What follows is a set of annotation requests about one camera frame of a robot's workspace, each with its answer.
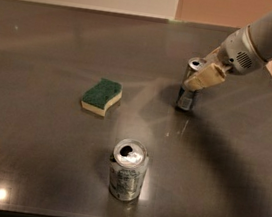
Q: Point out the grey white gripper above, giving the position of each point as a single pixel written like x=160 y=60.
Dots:
x=238 y=54

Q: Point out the slim silver redbull can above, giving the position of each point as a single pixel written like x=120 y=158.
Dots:
x=186 y=99

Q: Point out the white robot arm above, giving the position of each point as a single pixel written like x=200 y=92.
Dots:
x=262 y=37

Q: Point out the silver 7up can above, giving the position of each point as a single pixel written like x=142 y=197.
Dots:
x=128 y=164

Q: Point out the green and yellow sponge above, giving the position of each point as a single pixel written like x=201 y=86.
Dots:
x=102 y=97

